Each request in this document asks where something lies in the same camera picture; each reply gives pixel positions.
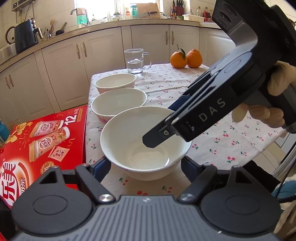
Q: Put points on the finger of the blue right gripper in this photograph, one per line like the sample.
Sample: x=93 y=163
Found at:
x=180 y=103
x=158 y=134

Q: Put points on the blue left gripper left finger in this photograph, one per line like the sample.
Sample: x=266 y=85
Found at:
x=100 y=169

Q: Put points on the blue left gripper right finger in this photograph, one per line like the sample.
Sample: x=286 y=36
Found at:
x=191 y=169

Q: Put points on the white bowl large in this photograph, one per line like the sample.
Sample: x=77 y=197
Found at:
x=121 y=142

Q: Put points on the white kitchen cabinets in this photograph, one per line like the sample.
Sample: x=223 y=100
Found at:
x=55 y=75

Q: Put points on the gloved right hand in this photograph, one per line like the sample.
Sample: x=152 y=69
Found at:
x=274 y=106

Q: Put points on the orange with leaf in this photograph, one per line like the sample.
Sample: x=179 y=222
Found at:
x=178 y=59

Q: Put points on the orange without leaf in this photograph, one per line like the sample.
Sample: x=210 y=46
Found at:
x=194 y=58

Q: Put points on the red drink carton box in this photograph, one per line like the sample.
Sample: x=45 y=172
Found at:
x=35 y=146

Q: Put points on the white bowl near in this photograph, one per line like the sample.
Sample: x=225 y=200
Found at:
x=113 y=102

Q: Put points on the glass mug with water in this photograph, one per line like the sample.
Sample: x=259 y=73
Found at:
x=134 y=60

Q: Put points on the white bowl far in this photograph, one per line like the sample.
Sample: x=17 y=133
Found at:
x=115 y=81

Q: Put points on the white plastic tray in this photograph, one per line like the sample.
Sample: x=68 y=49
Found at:
x=193 y=18

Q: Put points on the red knife block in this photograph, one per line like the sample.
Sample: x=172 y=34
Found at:
x=178 y=7

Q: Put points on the wooden cutting board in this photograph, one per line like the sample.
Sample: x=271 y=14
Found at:
x=148 y=11

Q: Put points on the black air fryer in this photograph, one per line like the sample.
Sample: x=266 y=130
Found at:
x=25 y=35

